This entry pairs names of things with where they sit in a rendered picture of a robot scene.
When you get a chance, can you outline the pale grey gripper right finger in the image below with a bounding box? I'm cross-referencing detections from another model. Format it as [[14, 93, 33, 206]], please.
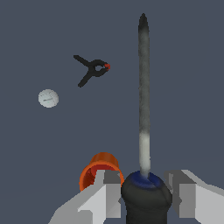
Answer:
[[164, 169, 224, 224]]

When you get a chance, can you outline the black spring clamp red tip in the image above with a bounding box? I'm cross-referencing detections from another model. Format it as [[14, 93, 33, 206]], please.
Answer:
[[73, 54, 111, 88]]

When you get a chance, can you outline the white golf ball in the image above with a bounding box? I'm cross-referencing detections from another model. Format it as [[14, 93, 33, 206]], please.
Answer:
[[38, 88, 60, 109]]

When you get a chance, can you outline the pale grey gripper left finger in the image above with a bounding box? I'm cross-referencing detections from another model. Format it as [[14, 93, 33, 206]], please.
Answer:
[[47, 169, 123, 224]]

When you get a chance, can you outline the black-handled screwdriver with grey shaft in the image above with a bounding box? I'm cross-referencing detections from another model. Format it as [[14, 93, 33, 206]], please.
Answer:
[[120, 12, 173, 224]]

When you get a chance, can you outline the orange plastic cup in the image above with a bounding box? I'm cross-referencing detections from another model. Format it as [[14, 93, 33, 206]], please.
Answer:
[[79, 151, 125, 193]]

